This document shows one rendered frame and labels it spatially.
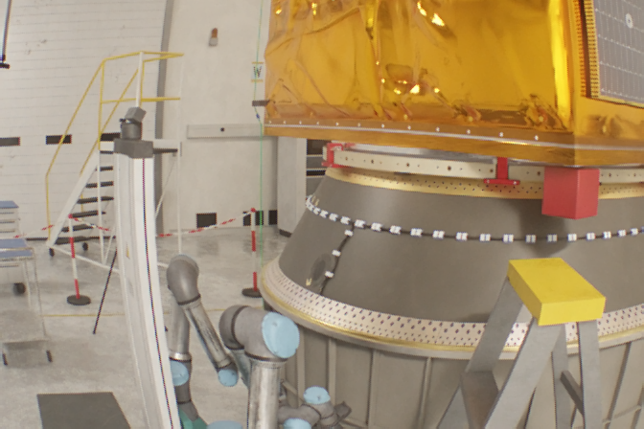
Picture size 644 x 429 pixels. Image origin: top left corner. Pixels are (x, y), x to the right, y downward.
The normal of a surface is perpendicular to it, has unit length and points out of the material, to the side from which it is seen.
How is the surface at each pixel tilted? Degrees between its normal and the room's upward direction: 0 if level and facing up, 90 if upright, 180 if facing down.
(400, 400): 90
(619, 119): 92
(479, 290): 62
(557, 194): 90
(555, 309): 90
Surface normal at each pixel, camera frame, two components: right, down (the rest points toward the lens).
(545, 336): -0.07, 0.03
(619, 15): 0.52, 0.08
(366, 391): -0.63, 0.06
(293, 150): -0.85, 0.03
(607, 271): 0.13, -0.39
